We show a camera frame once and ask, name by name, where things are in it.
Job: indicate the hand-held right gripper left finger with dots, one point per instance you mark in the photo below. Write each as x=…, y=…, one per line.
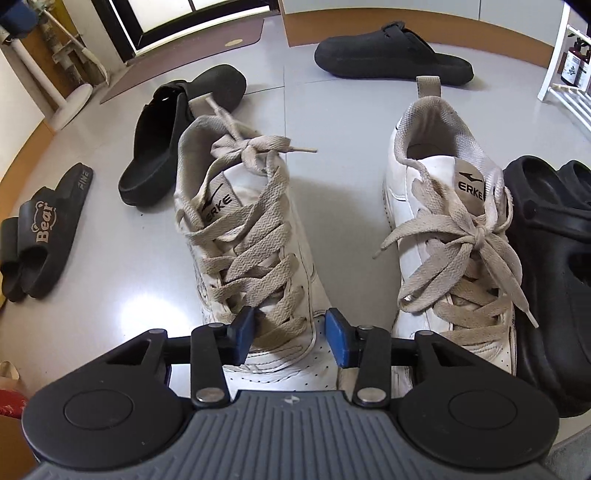
x=242, y=337

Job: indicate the white printed lace-up sneaker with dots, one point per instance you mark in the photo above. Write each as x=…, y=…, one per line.
x=258, y=277
x=429, y=194

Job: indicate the dark pump bottle white label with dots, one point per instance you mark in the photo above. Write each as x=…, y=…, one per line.
x=570, y=69
x=585, y=69

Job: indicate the black bear print slide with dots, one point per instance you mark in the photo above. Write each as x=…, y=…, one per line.
x=11, y=258
x=51, y=230

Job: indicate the black framed glass door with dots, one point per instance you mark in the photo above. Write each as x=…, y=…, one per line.
x=120, y=27

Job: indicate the white metal shoe rack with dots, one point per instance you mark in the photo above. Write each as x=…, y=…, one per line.
x=550, y=69

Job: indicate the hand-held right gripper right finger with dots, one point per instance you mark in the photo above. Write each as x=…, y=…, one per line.
x=341, y=339

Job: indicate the red patterned bag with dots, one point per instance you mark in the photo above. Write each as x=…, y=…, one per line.
x=11, y=404

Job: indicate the brown door mat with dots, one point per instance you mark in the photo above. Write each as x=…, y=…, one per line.
x=194, y=55

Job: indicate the plain brown cardboard box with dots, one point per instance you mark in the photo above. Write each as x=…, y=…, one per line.
x=11, y=443

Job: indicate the white pedestal fan stand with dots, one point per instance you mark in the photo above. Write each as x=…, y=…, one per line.
x=71, y=101

